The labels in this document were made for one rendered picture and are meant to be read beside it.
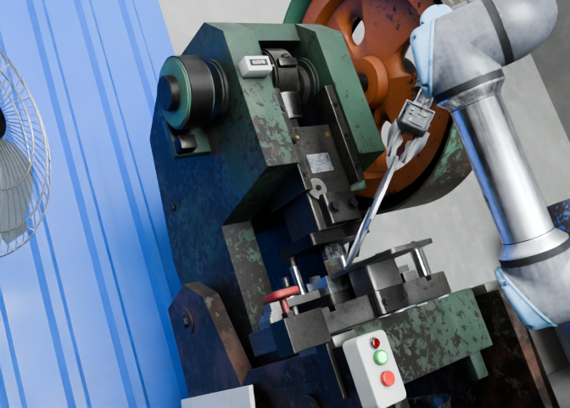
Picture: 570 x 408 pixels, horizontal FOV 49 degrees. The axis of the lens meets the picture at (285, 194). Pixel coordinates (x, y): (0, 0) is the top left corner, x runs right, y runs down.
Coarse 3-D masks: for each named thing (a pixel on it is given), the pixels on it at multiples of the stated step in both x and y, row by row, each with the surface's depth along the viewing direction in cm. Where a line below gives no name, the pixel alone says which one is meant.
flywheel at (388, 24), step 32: (320, 0) 205; (352, 0) 198; (384, 0) 186; (416, 0) 172; (384, 32) 188; (384, 64) 190; (384, 96) 191; (448, 128) 170; (384, 160) 196; (416, 160) 180
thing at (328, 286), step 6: (348, 276) 160; (318, 282) 159; (324, 282) 157; (330, 282) 156; (336, 282) 157; (342, 282) 158; (348, 282) 159; (312, 288) 161; (318, 288) 159; (324, 288) 157; (330, 288) 156; (336, 288) 156; (342, 288) 157; (324, 294) 158
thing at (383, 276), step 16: (432, 240) 144; (384, 256) 138; (336, 272) 153; (352, 272) 151; (368, 272) 147; (384, 272) 149; (368, 288) 147; (384, 288) 147; (400, 288) 150; (384, 304) 146; (400, 304) 148
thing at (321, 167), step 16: (304, 128) 165; (320, 128) 168; (304, 144) 163; (320, 144) 166; (304, 160) 161; (320, 160) 164; (336, 160) 167; (320, 176) 162; (336, 176) 165; (320, 192) 159; (336, 192) 159; (352, 192) 162; (288, 208) 165; (304, 208) 159; (320, 208) 158; (336, 208) 155; (352, 208) 159; (288, 224) 166; (304, 224) 160; (320, 224) 156; (336, 224) 158
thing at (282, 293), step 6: (288, 288) 124; (294, 288) 125; (270, 294) 125; (276, 294) 123; (282, 294) 123; (288, 294) 124; (264, 300) 127; (270, 300) 125; (276, 300) 127; (282, 300) 126; (282, 306) 126; (288, 306) 126; (282, 312) 126
